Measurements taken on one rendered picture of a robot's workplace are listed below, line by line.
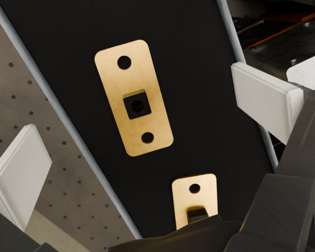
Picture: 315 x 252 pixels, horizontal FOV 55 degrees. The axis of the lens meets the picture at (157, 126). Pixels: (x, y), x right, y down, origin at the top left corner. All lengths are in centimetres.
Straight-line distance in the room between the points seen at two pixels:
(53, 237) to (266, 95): 174
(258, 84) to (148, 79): 8
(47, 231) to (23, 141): 165
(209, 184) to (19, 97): 55
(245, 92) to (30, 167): 13
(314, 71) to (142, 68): 18
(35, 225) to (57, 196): 99
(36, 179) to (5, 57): 55
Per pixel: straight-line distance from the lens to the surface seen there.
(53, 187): 81
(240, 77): 19
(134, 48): 22
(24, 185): 17
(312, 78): 33
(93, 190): 81
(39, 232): 184
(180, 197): 27
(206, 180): 26
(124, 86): 22
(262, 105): 17
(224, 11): 22
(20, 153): 17
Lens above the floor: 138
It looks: 67 degrees down
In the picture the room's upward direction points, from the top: 160 degrees clockwise
